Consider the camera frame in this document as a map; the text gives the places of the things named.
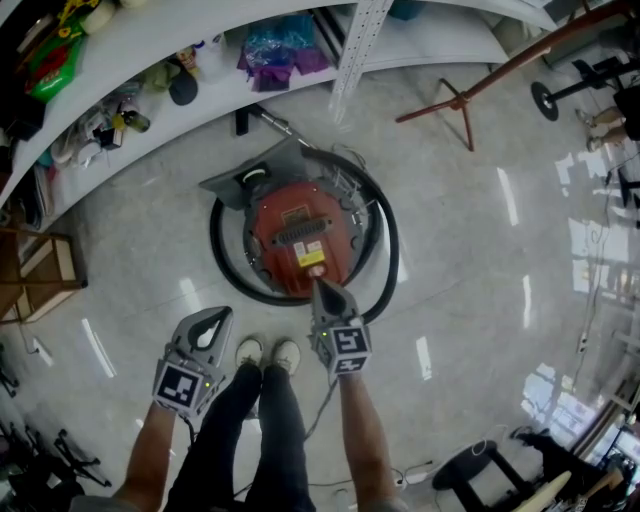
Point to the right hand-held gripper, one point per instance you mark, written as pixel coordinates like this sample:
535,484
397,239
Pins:
350,345

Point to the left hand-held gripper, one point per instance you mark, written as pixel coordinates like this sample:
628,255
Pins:
175,390

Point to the dark red glossy object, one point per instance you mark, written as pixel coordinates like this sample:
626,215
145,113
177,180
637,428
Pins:
315,271

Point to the red vacuum cleaner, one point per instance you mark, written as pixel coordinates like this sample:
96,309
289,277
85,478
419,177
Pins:
295,210

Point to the person's left forearm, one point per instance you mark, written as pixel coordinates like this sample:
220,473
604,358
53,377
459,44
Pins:
147,455

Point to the person's right forearm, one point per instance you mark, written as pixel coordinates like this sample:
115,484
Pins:
367,440

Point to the person's white left shoe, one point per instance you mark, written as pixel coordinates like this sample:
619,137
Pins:
249,352

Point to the person's white shoe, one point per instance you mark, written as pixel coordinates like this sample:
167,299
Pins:
286,356
249,352

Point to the person's white right shoe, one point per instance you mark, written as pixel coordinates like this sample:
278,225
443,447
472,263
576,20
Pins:
286,356

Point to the person's left leg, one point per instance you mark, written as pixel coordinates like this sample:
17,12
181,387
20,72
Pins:
225,440

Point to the person's leg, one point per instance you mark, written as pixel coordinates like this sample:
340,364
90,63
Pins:
282,440
225,440

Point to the person's right leg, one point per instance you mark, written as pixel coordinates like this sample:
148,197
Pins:
282,440

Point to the white power strip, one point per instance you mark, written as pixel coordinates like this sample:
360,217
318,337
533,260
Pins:
42,352
412,475

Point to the black tripod stand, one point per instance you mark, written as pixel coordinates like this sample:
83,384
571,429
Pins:
75,457

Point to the brown wooden step shelf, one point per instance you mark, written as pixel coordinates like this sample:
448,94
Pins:
40,270

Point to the round beige table black base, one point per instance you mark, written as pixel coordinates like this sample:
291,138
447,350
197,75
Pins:
460,472

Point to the metal wand with black brush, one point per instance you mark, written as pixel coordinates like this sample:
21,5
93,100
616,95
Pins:
242,120

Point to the dark flat items stack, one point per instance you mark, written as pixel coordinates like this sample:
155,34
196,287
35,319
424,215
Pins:
37,195

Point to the dark glass bottle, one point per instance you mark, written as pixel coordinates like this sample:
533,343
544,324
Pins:
132,121

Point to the black cap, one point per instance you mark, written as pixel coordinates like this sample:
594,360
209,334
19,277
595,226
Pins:
183,87

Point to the purple foil bag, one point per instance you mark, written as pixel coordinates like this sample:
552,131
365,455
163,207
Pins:
280,50

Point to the green cloth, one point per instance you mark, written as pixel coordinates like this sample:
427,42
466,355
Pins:
160,76

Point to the yellow patterned can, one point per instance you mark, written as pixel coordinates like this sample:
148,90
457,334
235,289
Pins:
189,61

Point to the white plastic jug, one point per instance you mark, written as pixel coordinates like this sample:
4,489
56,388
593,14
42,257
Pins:
211,60

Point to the black metal coat rack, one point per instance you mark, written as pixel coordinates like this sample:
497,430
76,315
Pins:
545,100

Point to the brown wooden coat rack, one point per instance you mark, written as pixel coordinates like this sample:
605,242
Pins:
505,65

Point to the green snack bag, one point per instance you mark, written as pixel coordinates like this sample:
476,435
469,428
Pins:
52,75

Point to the white metal shelving unit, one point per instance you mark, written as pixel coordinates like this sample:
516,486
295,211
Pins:
150,35

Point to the sunflower pot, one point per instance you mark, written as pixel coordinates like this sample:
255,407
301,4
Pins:
95,17

